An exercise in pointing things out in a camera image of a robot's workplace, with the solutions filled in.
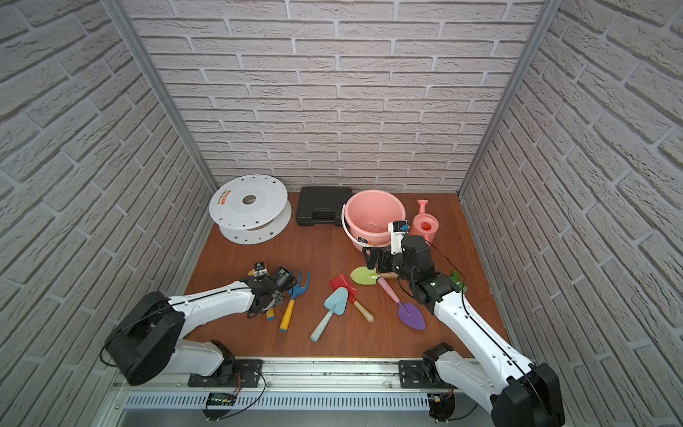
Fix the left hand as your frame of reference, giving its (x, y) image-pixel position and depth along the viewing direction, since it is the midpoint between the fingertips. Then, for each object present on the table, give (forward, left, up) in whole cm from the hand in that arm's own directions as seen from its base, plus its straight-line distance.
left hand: (268, 293), depth 90 cm
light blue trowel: (-4, -23, +1) cm, 24 cm away
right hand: (+6, -37, +20) cm, 42 cm away
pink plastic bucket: (+24, -34, +13) cm, 44 cm away
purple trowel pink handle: (-7, -47, +1) cm, 48 cm away
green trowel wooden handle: (+5, -35, +1) cm, 35 cm away
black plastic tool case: (+38, -16, +4) cm, 41 cm away
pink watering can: (+20, -56, +13) cm, 61 cm away
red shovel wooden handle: (+4, -25, +1) cm, 26 cm away
